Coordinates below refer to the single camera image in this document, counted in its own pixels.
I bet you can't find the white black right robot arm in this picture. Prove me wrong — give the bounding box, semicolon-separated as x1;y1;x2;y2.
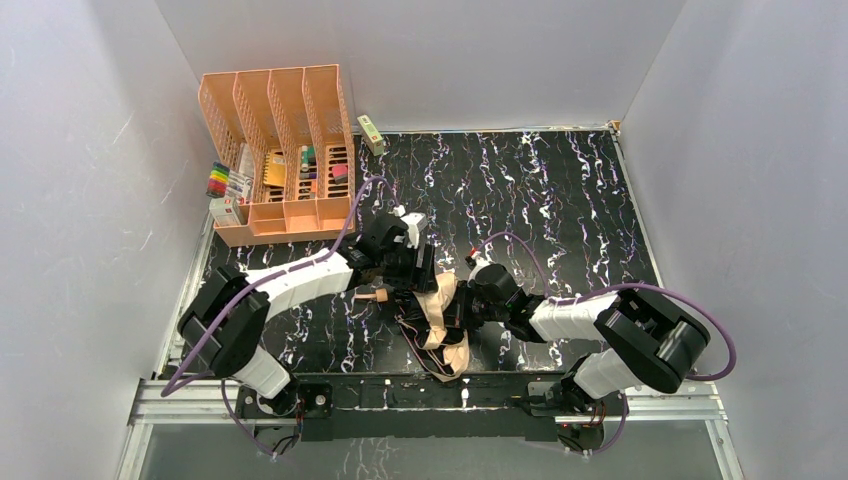
455;264;710;409

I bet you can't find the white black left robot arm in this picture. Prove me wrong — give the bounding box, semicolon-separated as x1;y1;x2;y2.
178;212;436;401

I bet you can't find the pink eraser in organizer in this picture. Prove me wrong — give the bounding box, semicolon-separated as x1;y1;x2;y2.
330;164;349;185

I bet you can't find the green white small box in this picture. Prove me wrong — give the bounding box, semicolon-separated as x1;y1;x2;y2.
357;114;386;156

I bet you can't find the yellow notebook in organizer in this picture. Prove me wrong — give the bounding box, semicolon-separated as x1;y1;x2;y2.
262;151;287;188

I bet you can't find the peach plastic desk organizer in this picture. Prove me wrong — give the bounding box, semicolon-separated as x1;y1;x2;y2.
198;64;356;247

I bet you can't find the small white cardboard box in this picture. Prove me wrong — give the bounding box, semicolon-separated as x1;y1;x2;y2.
209;196;246;227

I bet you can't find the colourful marker pen set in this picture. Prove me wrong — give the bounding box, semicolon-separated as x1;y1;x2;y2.
206;162;231;198

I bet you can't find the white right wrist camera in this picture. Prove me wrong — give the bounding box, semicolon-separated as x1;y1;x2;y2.
465;249;491;271

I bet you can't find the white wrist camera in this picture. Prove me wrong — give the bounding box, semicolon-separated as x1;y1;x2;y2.
465;249;491;271
401;212;428;249

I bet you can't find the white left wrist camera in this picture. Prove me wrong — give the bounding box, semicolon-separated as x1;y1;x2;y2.
401;212;428;249

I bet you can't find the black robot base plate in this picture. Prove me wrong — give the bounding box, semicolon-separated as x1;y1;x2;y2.
236;374;627;444

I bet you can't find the aluminium table edge rail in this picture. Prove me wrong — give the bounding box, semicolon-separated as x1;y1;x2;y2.
115;119;747;480

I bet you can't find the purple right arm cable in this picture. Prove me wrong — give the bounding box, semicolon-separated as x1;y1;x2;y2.
466;231;738;457

